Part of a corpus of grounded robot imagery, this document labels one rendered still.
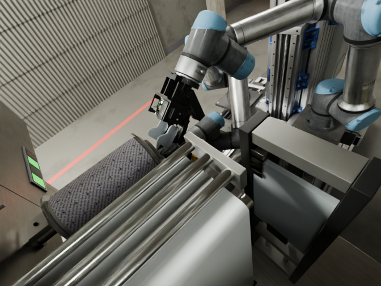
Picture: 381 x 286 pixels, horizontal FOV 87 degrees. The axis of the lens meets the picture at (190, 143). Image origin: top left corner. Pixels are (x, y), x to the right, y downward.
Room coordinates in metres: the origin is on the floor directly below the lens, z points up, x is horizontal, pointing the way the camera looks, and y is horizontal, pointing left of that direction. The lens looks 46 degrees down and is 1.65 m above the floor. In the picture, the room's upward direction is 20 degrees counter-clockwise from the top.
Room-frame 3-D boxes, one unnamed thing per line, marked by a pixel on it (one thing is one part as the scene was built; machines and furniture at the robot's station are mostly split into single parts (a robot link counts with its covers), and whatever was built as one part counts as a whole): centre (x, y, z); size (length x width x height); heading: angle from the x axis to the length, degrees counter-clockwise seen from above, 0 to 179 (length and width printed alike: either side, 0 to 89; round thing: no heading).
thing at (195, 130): (0.54, -0.02, 1.11); 0.08 x 0.05 x 0.08; 26
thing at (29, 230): (0.27, 0.39, 1.28); 0.06 x 0.05 x 0.02; 116
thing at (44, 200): (0.29, 0.35, 1.25); 0.15 x 0.01 x 0.15; 26
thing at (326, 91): (0.63, -0.67, 0.98); 0.13 x 0.12 x 0.14; 0
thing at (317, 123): (0.63, -0.67, 0.87); 0.15 x 0.15 x 0.10
